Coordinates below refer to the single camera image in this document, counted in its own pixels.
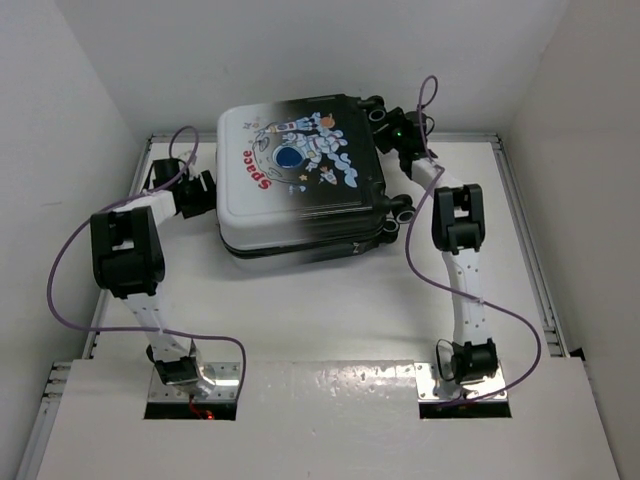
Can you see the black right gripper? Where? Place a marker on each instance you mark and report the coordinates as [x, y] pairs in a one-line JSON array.
[[394, 118]]

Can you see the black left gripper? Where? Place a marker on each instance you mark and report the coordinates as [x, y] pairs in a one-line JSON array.
[[209, 198]]

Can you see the grey suitcase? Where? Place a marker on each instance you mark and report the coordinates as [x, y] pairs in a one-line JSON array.
[[300, 181]]

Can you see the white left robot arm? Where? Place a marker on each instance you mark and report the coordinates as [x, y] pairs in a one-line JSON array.
[[128, 261]]

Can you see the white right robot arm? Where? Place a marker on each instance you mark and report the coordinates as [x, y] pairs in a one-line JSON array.
[[457, 230]]

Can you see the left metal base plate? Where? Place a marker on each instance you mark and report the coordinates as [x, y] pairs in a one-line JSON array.
[[221, 386]]

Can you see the metal base plate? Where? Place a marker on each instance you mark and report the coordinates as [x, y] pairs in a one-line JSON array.
[[221, 386], [432, 389]]

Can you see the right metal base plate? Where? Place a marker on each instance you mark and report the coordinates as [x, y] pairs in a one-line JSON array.
[[432, 389]]

